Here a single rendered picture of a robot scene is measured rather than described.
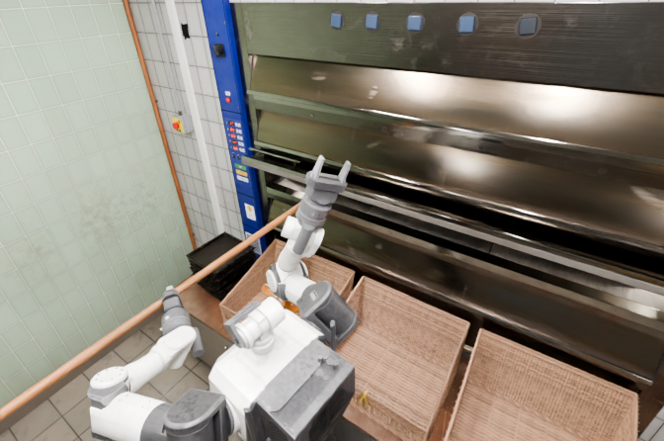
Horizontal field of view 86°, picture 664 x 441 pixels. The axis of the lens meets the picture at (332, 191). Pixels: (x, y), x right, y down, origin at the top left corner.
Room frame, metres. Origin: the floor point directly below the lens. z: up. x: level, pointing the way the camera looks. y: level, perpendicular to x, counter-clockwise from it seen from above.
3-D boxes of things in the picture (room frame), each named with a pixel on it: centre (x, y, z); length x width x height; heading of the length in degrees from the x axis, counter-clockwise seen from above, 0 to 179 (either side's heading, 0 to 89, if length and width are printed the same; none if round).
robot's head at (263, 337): (0.57, 0.18, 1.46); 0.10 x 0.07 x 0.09; 139
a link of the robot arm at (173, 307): (0.85, 0.56, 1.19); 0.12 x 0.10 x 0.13; 26
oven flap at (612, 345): (1.25, -0.37, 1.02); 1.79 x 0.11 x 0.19; 55
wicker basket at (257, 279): (1.36, 0.25, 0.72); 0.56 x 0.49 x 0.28; 57
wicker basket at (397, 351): (1.02, -0.24, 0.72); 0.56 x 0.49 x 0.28; 55
